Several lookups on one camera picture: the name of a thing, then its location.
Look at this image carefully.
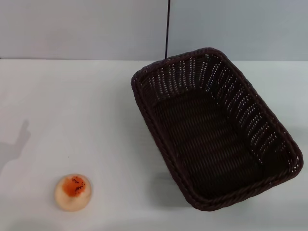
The dark vertical wall strip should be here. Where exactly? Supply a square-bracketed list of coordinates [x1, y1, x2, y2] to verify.
[164, 0, 171, 59]

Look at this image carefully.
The steamed bun with orange spot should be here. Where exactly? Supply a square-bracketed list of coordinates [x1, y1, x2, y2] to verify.
[53, 173, 93, 212]

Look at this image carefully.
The black woven rectangular basket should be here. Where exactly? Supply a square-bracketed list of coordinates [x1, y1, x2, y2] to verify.
[131, 47, 301, 212]

